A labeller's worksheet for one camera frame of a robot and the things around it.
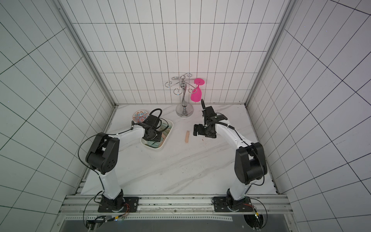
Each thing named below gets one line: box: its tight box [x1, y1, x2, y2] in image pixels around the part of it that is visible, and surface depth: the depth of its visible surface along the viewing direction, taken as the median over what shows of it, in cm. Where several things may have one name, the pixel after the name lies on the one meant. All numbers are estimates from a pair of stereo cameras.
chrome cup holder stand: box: [164, 72, 198, 118], surface depth 102 cm
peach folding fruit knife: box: [185, 130, 190, 144], surface depth 103 cm
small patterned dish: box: [132, 109, 150, 123], surface depth 112 cm
